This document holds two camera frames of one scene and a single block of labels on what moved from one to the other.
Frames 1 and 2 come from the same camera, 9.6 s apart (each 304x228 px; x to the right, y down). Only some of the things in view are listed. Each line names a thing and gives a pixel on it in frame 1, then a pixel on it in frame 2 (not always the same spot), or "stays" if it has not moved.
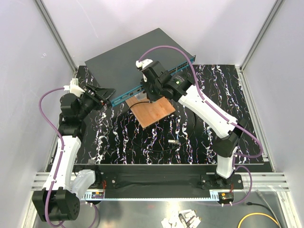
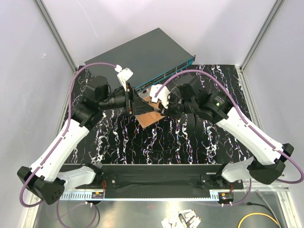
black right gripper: x=145 y=83 -> x=169 y=112
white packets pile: x=182 y=219 stays
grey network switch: x=117 y=69 stays
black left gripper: x=101 y=95 -> x=131 y=98
